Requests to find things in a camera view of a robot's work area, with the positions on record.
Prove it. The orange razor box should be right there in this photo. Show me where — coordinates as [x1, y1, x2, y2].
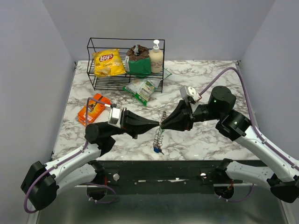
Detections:
[76, 93, 111, 126]

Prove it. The yellow Lays chips bag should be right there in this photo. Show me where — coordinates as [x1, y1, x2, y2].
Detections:
[92, 49, 126, 77]

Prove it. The aluminium frame rail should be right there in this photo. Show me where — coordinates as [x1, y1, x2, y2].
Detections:
[37, 166, 285, 188]

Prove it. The green brown coffee bag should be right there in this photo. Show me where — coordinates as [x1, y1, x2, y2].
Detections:
[125, 44, 151, 77]

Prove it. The blue key tag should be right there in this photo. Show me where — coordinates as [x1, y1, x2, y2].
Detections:
[153, 147, 164, 154]

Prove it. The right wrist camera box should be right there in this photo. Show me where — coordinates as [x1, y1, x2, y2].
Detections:
[180, 86, 202, 104]

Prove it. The green white snack pouch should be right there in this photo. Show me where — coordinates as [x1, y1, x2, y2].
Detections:
[122, 78, 161, 106]

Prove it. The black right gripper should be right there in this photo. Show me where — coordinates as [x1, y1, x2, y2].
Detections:
[160, 99, 222, 132]

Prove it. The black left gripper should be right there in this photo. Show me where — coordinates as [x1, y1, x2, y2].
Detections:
[107, 107, 159, 140]

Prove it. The green white card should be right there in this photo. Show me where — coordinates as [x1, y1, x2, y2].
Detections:
[163, 68, 172, 79]

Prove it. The cream soap pump bottle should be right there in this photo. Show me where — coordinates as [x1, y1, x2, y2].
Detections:
[149, 40, 164, 73]

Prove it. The metal disc keyring organizer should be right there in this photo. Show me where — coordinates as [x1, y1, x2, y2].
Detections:
[153, 111, 167, 149]

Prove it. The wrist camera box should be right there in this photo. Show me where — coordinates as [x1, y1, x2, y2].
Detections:
[107, 104, 122, 128]
[180, 86, 202, 104]

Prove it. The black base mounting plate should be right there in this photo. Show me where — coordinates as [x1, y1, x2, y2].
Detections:
[48, 160, 273, 196]

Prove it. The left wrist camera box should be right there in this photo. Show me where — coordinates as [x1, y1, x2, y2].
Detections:
[107, 104, 122, 128]

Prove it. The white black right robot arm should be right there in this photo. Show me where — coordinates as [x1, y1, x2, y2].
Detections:
[162, 86, 299, 203]

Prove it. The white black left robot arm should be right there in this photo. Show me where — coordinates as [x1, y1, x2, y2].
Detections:
[21, 107, 159, 214]

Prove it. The black wire shelf rack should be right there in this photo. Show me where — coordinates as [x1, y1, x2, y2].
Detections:
[86, 37, 164, 93]

